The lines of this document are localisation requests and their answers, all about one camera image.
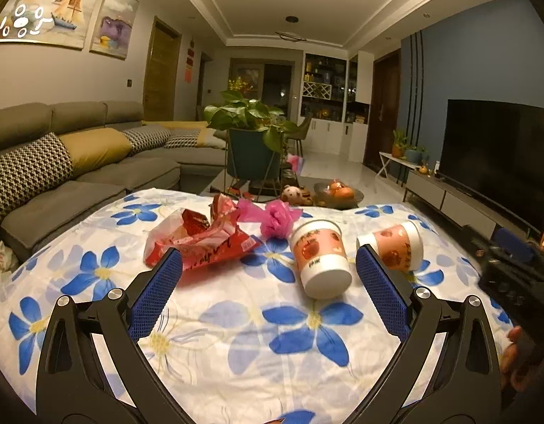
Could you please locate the floral blue white tablecloth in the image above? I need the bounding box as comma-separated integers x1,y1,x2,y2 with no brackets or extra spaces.
0,187,516,424

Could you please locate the houndstooth cushion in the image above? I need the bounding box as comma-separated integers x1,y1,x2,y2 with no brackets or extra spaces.
0,132,74,224

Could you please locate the white folding side table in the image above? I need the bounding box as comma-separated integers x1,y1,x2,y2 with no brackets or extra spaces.
375,151,422,194

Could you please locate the small pink wrapper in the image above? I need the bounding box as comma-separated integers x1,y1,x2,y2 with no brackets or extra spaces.
237,199,303,239

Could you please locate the sailboat painting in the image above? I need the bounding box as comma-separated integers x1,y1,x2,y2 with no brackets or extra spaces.
0,0,97,50

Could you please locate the grey sectional sofa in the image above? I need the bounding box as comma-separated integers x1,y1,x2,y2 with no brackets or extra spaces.
0,101,225,261

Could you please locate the grey tv cabinet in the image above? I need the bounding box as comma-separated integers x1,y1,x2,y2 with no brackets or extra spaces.
404,170,532,239

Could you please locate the orange white cup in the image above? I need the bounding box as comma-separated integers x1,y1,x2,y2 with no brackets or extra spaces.
356,220,423,273
289,219,353,300

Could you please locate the red white plastic bag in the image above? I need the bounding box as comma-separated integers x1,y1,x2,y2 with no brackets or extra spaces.
144,194,260,271

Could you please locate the wooden door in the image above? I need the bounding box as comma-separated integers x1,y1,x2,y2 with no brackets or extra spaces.
143,16,181,122

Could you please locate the yellow cushion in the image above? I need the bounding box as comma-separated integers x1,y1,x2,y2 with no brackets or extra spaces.
59,127,132,177

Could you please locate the fruit plate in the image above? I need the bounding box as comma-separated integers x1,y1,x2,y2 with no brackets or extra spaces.
313,180,364,210

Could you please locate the right hand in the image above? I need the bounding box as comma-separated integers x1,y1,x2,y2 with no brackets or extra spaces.
499,325,538,393

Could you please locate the green potted plant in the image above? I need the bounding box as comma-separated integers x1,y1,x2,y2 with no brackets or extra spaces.
204,90,296,198

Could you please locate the purple abstract painting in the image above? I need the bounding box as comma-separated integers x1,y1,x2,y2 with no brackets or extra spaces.
90,0,139,60

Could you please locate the black flat television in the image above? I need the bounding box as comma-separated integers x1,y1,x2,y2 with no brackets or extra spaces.
440,100,544,232

